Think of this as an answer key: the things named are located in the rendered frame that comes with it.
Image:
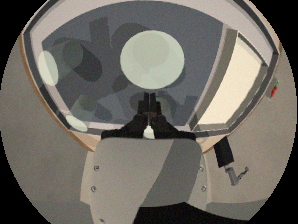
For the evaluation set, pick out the shallow beige square tray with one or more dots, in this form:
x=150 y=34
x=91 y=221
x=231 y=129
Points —
x=245 y=73

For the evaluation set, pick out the clear glass cylinder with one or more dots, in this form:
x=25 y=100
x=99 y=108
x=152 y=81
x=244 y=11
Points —
x=152 y=59
x=165 y=109
x=81 y=113
x=56 y=62

